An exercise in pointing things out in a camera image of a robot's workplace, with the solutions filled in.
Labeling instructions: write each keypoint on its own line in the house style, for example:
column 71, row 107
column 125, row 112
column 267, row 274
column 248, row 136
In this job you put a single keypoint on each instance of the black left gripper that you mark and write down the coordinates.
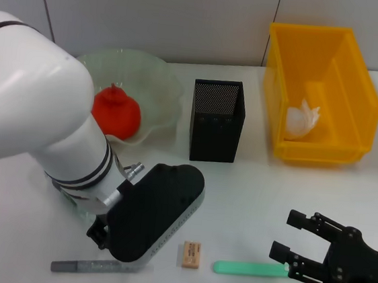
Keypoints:
column 98, row 233

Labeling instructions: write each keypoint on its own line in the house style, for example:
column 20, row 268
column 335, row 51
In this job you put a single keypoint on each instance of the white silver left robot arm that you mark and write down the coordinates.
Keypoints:
column 28, row 97

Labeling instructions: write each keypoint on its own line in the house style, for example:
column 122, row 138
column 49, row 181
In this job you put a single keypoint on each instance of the mint green pen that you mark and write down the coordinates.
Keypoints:
column 246, row 268

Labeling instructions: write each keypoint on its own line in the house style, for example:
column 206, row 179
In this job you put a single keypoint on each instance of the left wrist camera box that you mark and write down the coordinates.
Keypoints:
column 158, row 212

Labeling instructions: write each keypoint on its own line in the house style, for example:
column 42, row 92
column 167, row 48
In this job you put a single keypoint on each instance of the pale green glass fruit plate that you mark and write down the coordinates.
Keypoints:
column 157, row 87

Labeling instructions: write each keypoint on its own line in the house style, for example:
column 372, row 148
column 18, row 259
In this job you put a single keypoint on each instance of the red-orange toy orange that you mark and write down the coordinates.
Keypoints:
column 117, row 113

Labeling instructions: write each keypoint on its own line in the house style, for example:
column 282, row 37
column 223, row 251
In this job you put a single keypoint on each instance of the yellow plastic bin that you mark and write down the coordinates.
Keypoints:
column 321, row 71

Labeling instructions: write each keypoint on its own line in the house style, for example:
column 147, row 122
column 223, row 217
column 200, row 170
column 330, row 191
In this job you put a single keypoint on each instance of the white paper ball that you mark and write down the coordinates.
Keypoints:
column 299, row 122

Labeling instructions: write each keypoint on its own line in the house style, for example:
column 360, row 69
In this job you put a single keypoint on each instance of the black mesh pen holder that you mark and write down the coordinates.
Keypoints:
column 214, row 141

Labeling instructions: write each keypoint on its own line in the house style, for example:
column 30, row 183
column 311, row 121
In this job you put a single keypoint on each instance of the beige eraser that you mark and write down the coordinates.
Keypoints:
column 192, row 255

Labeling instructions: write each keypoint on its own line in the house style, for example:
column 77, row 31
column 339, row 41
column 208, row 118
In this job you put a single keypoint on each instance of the grey glitter pen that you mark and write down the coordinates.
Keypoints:
column 88, row 266

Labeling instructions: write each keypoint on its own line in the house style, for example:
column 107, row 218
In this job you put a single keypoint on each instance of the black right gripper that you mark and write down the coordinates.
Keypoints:
column 358, row 267

